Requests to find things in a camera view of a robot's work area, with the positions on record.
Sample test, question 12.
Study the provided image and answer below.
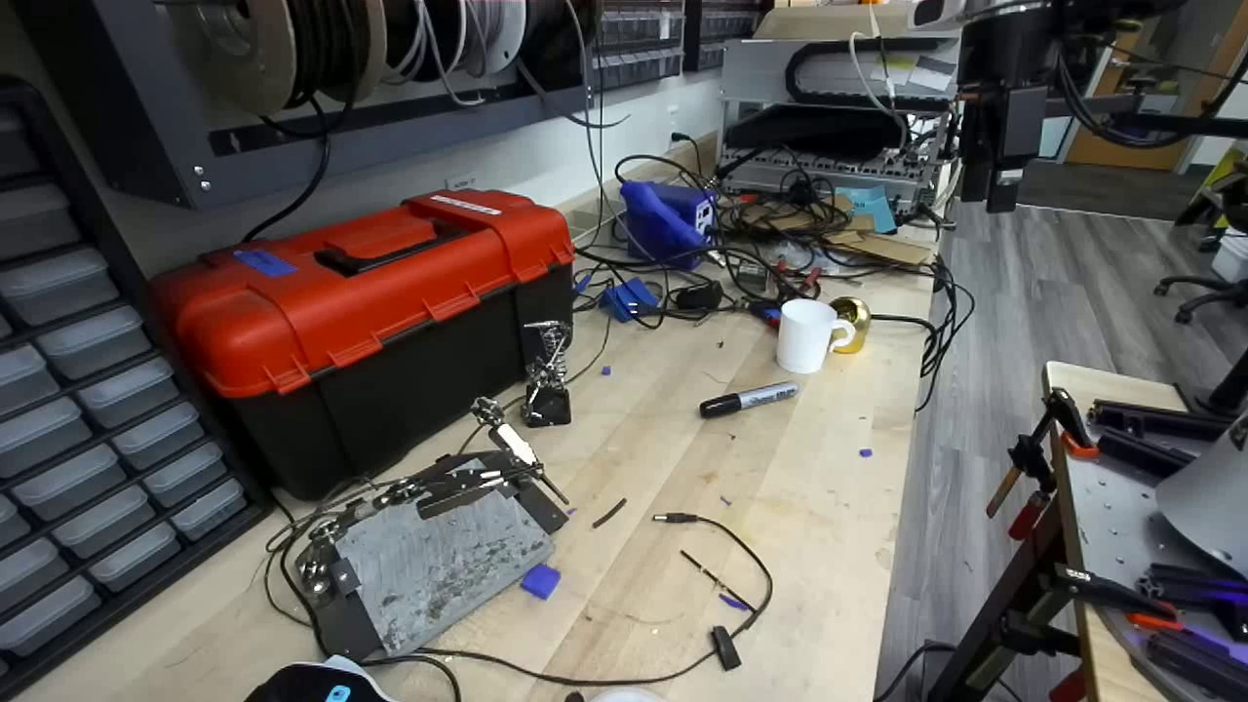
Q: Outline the helping hands clamp stand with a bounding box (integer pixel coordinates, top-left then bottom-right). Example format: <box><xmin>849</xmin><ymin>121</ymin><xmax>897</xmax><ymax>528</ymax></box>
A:
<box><xmin>524</xmin><ymin>320</ymin><xmax>568</xmax><ymax>426</ymax></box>

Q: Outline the side workbench with clamps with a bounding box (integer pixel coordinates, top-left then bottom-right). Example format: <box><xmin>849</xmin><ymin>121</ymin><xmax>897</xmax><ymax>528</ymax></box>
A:
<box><xmin>929</xmin><ymin>364</ymin><xmax>1248</xmax><ymax>702</ymax></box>

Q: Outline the grey drawer organizer cabinet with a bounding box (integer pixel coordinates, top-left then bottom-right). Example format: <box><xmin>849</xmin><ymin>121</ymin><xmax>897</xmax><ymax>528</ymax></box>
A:
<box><xmin>0</xmin><ymin>76</ymin><xmax>264</xmax><ymax>697</ymax></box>

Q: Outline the red and black toolbox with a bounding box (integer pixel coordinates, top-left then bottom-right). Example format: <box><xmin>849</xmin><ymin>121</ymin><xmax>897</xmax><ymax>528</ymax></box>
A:
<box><xmin>157</xmin><ymin>193</ymin><xmax>574</xmax><ymax>498</ymax></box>

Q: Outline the blue hot air gun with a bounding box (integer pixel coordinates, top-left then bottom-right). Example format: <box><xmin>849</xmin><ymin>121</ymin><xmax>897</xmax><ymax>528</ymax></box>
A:
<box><xmin>621</xmin><ymin>181</ymin><xmax>713</xmax><ymax>271</ymax></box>

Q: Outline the small blue plastic block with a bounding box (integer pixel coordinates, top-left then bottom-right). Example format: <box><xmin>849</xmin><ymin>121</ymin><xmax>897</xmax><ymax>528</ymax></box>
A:
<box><xmin>524</xmin><ymin>565</ymin><xmax>563</xmax><ymax>600</ymax></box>

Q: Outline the black cable with connector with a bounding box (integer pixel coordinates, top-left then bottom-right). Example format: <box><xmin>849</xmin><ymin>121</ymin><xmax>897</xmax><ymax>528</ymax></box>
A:
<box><xmin>373</xmin><ymin>506</ymin><xmax>781</xmax><ymax>689</ymax></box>

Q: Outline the wire spool rack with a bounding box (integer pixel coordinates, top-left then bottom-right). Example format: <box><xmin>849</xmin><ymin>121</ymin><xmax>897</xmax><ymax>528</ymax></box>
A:
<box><xmin>23</xmin><ymin>0</ymin><xmax>773</xmax><ymax>212</ymax></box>

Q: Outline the grey metal plate device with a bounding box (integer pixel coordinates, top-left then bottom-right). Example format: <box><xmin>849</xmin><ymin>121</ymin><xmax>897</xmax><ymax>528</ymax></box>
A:
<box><xmin>297</xmin><ymin>454</ymin><xmax>568</xmax><ymax>665</ymax></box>

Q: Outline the black Sharpie marker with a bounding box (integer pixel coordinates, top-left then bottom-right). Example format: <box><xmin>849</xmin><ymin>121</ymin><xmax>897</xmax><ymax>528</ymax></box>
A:
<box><xmin>697</xmin><ymin>384</ymin><xmax>799</xmax><ymax>416</ymax></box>

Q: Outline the gold round object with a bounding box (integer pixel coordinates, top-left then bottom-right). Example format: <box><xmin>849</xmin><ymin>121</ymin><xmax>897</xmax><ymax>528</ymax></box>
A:
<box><xmin>829</xmin><ymin>296</ymin><xmax>869</xmax><ymax>354</ymax></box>

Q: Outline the white mug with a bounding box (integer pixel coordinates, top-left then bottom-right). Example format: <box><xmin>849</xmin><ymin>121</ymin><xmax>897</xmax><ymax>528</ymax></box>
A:
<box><xmin>777</xmin><ymin>302</ymin><xmax>853</xmax><ymax>375</ymax></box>

